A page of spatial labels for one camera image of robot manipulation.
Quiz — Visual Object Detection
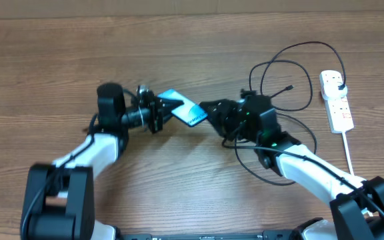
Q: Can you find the white power strip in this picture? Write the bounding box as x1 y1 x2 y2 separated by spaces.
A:
319 69 355 134

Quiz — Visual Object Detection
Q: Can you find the Samsung Galaxy smartphone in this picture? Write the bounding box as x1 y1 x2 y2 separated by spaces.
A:
158 89 207 127

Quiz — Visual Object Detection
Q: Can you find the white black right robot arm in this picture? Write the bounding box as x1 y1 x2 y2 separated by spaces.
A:
160 89 384 239

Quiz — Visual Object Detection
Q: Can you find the white charger plug adapter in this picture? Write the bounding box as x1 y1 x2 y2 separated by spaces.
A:
321 81 348 101

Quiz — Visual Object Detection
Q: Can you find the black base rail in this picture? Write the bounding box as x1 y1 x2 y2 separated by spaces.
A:
116 229 304 240

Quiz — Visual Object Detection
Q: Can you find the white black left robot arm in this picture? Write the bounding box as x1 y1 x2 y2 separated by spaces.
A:
20 83 171 239

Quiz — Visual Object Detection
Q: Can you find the black USB charging cable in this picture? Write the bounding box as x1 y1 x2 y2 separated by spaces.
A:
221 41 347 187

